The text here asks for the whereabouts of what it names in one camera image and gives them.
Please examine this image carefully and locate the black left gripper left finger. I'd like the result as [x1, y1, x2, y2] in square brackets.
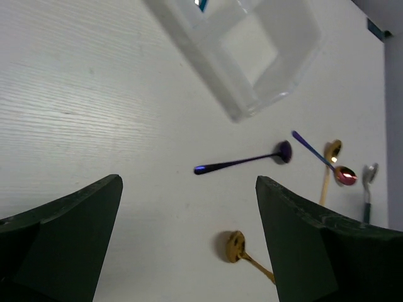
[1, 174, 123, 301]

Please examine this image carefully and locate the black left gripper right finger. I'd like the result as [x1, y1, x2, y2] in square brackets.
[256, 176, 402, 301]

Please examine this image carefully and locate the teal handled silver fork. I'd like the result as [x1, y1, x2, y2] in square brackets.
[194, 0, 208, 13]

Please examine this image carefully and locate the ornate gold spoon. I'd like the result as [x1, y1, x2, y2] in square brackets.
[225, 230, 276, 284]

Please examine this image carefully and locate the rainbow iridescent spoon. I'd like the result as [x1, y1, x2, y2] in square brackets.
[292, 130, 358, 186]

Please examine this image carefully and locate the purple blue iridescent spoon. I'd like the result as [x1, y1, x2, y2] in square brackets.
[193, 140, 293, 175]

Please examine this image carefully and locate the slim gold spoon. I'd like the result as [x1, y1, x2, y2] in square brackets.
[319, 140, 343, 206]

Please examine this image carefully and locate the white three-compartment plastic tray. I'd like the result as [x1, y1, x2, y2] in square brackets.
[146, 0, 324, 122]

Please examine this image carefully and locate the right blue corner label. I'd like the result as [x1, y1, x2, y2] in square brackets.
[366, 18, 393, 42]

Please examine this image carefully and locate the teal handled silver spoon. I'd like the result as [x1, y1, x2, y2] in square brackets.
[362, 163, 379, 224]

